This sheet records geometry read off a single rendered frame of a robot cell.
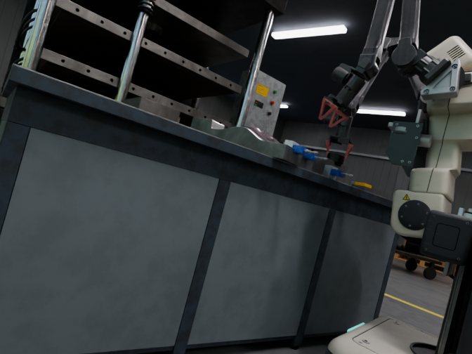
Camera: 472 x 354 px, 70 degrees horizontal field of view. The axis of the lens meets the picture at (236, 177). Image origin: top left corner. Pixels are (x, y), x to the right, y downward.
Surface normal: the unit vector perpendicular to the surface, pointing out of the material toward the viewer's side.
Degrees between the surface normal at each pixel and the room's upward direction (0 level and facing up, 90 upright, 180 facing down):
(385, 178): 90
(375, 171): 90
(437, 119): 90
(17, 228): 90
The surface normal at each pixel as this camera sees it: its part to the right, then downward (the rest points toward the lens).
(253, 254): 0.58, 0.14
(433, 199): -0.61, -0.18
